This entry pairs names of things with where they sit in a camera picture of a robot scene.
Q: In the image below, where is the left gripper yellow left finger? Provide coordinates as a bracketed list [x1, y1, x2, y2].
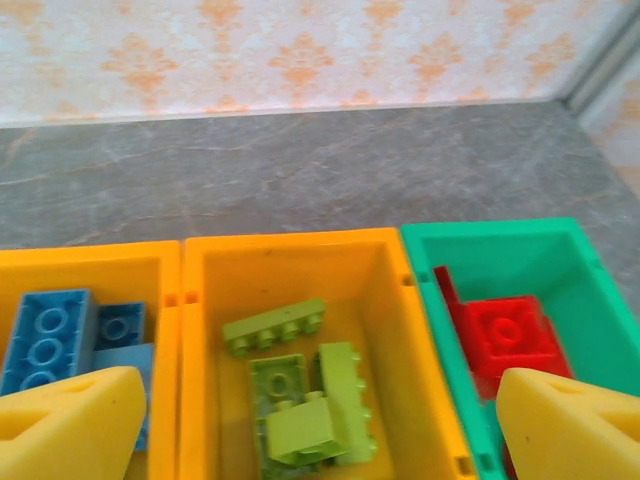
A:
[0, 365, 148, 480]

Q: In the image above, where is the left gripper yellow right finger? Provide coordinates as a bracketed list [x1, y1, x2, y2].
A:
[493, 368, 640, 480]

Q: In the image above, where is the light blue lego brick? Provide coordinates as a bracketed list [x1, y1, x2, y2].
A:
[91, 342, 156, 452]

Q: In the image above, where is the large blue lego brick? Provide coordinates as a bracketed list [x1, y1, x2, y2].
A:
[0, 288, 100, 397]

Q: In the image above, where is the small blue lego brick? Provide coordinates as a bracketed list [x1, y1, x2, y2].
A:
[93, 301, 148, 352]

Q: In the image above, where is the square red lego brick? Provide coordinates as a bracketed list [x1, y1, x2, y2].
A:
[461, 295, 575, 390]

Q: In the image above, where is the long red lego brick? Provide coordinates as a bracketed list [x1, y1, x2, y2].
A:
[432, 265, 470, 308]

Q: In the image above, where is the large lime green lego brick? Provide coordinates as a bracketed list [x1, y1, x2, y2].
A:
[247, 353, 327, 477]
[313, 341, 380, 467]

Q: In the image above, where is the long lime green lego brick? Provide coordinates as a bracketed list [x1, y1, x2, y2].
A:
[221, 297, 328, 359]

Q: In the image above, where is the square lime green lego brick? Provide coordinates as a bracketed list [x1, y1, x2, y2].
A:
[263, 391, 352, 462]

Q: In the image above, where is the orange plastic bin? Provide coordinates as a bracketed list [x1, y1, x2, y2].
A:
[178, 227, 476, 480]
[0, 240, 182, 480]

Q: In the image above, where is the green plastic bin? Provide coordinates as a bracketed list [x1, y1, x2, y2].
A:
[399, 216, 640, 480]

